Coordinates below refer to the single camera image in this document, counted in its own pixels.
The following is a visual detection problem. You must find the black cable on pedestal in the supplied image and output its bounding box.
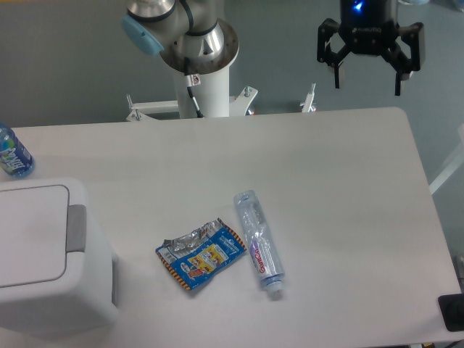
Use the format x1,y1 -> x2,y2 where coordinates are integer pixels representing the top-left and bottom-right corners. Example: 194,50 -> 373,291
183,57 -> 204,119

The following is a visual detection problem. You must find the blue foil snack wrapper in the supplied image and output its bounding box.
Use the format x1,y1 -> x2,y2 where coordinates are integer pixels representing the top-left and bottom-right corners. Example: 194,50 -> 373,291
155,218 -> 247,291

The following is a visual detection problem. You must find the white trash can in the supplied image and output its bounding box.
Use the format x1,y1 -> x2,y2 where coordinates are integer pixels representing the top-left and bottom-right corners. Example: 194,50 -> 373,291
1,178 -> 118,335

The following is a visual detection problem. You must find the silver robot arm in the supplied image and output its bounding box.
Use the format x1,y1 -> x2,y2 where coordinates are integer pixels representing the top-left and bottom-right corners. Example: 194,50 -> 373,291
122,1 -> 425,95

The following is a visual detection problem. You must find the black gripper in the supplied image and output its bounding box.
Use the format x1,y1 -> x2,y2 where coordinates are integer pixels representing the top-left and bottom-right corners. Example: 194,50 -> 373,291
317,0 -> 425,96

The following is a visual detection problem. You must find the clear toothpaste tube package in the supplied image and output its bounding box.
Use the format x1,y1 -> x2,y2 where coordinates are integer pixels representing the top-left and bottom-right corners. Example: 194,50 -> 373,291
233,190 -> 285,301

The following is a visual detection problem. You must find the black device at table edge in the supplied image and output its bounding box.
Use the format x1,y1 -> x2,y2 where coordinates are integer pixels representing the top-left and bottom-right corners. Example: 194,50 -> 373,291
438,294 -> 464,332

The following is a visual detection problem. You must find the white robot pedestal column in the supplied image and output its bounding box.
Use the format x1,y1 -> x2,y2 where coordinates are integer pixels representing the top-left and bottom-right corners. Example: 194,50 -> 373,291
173,58 -> 231,119

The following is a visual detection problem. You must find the blue labelled drink bottle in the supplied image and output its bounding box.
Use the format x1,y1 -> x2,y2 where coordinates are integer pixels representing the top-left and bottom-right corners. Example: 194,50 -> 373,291
1,123 -> 35,178

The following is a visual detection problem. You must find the white frame at right edge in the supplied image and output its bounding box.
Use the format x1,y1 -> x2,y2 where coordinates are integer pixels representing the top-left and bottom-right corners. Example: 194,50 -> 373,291
428,125 -> 464,195

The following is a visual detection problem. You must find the white pedestal base frame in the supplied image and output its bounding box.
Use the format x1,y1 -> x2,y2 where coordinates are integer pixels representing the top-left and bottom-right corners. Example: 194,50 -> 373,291
126,83 -> 317,122

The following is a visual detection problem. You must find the grey trash can lid button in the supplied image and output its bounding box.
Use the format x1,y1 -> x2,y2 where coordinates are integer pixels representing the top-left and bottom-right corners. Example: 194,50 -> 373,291
66,204 -> 87,252

